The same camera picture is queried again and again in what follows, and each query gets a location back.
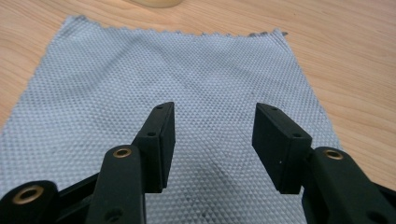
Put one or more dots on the grey textured cloth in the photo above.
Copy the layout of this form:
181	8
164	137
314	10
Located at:
174	93

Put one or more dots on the cream round object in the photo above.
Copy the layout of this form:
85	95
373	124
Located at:
155	2

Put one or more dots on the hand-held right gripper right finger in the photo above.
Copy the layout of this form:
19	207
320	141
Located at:
280	149

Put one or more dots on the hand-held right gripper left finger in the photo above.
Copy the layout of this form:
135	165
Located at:
155	146

